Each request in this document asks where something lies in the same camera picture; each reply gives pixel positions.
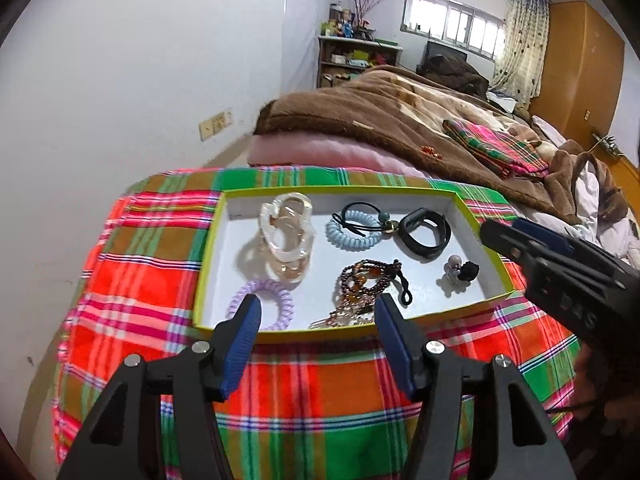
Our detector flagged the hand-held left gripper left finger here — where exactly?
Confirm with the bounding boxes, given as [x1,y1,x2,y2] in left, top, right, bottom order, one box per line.
[57,294,263,480]

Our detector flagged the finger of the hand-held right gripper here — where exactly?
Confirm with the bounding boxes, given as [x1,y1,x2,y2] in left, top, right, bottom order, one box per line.
[480,219,548,267]
[514,217,576,257]

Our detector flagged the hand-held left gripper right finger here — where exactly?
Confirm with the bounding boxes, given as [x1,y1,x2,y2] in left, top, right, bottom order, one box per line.
[374,294,576,480]

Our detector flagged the black pompom hair tie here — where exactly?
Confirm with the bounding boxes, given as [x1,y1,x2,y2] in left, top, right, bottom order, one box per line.
[440,255,481,285]

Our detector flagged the purple spiral hair tie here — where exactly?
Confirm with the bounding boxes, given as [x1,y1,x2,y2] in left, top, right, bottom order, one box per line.
[226,279,295,332]

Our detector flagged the brown bead bracelets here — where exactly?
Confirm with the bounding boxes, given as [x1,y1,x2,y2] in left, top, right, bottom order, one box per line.
[307,259,416,331]

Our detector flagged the yellow-green shallow cardboard box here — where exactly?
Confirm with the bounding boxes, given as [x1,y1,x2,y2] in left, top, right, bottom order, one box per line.
[192,185,516,345]

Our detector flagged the black hair tie with beads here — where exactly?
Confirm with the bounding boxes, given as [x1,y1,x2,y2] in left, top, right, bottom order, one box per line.
[331,202,401,238]

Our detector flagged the light blue spiral hair tie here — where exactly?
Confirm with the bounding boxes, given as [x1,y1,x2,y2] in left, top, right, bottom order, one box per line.
[326,209,382,252]

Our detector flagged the white crumpled quilt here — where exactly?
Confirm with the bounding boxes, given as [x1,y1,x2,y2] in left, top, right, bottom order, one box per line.
[530,115,640,271]

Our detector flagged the champagne hair claw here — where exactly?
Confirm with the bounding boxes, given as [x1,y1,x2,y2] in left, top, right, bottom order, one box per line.
[267,200,313,286]

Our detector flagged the folded plaid cloth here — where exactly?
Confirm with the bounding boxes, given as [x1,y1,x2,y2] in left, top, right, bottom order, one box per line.
[442,119,551,180]

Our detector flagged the black wristband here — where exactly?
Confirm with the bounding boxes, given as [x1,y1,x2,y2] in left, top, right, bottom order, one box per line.
[397,207,452,257]

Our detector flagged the white translucent hair claw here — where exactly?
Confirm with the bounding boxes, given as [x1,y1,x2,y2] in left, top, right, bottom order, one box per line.
[257,192,317,263]

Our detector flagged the plaid red green cloth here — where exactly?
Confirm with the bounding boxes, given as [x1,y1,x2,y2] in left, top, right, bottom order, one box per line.
[52,166,583,480]

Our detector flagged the dark brown draped cloth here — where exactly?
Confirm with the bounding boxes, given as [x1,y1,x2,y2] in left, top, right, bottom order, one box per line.
[416,55,491,97]

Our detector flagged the orange wooden wardrobe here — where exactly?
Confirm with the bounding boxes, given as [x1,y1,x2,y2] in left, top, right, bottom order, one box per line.
[529,1,626,136]

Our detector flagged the patterned cream curtain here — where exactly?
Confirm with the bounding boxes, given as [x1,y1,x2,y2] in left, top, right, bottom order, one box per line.
[492,0,551,101]

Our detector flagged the brown plush blanket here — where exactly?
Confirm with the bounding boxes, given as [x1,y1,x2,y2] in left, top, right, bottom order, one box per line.
[252,66,626,226]

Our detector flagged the black television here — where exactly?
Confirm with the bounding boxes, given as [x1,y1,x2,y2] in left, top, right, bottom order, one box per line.
[424,40,468,68]

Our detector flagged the pink bed sheet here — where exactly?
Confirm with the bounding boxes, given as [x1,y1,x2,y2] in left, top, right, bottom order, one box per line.
[247,135,431,181]

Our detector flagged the barred window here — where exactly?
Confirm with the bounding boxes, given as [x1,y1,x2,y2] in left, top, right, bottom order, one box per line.
[400,0,506,61]

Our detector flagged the wooden shelf unit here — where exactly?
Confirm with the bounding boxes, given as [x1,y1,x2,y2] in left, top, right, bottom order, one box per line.
[316,34,404,89]

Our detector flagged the jars and bottles on shelf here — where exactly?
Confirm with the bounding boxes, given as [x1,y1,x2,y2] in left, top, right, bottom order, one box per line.
[327,4,376,41]

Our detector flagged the beige wall outlet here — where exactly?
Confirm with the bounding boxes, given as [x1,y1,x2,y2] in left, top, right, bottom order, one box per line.
[198,108,234,142]

